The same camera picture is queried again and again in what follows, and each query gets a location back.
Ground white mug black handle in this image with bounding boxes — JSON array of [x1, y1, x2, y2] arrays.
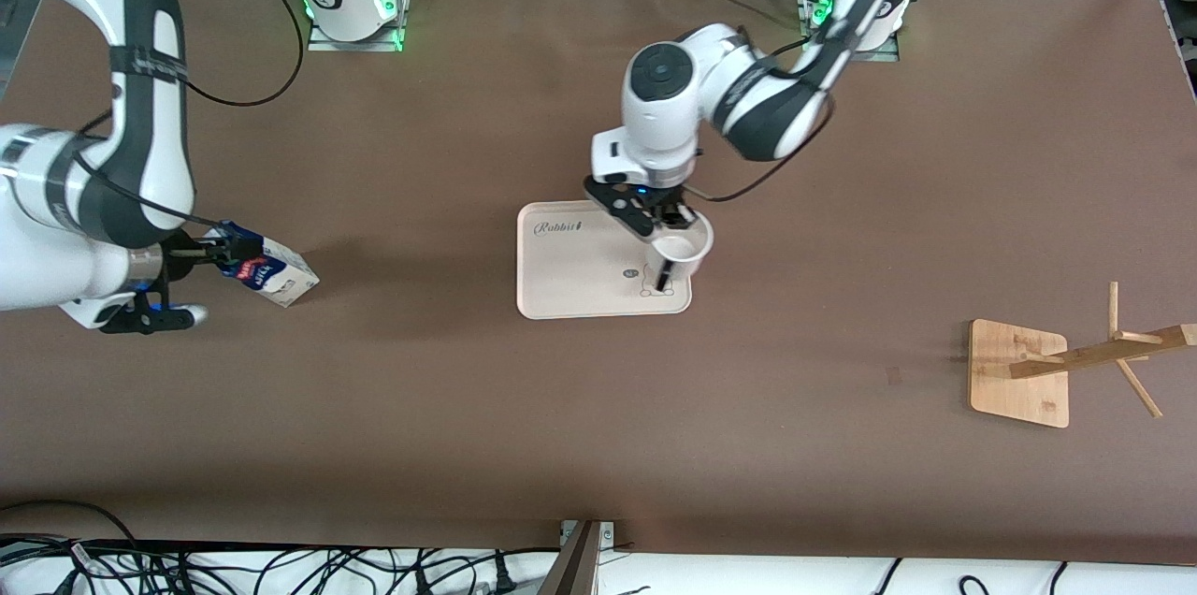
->
[[648, 213, 715, 290]]

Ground blue white milk carton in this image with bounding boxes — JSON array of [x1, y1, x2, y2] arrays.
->
[[204, 221, 321, 309]]

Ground wooden cup rack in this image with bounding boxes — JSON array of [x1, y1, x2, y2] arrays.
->
[[968, 282, 1197, 429]]

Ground beige rabbit print tray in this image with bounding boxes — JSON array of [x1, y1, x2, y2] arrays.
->
[[515, 197, 693, 321]]

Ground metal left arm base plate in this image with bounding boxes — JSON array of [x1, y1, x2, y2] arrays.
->
[[800, 0, 901, 63]]

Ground black looped floor cable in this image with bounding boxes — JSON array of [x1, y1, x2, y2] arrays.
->
[[0, 500, 141, 573]]

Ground silver metal bracket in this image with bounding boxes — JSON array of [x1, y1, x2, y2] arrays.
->
[[561, 520, 616, 547]]

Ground grey metal post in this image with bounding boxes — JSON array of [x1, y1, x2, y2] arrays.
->
[[538, 520, 604, 595]]

